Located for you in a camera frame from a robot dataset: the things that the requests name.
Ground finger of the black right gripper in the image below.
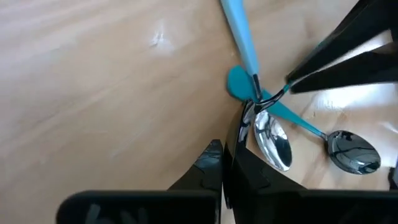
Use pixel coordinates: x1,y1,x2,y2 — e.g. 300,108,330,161
285,0,398,83
289,42,398,95

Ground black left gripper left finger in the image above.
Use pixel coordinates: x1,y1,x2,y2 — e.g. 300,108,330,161
55,139,223,224

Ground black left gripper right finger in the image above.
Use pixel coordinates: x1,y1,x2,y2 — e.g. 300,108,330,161
222,145,398,224

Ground light blue handled spoon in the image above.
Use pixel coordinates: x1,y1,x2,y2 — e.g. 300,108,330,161
220,0,294,172

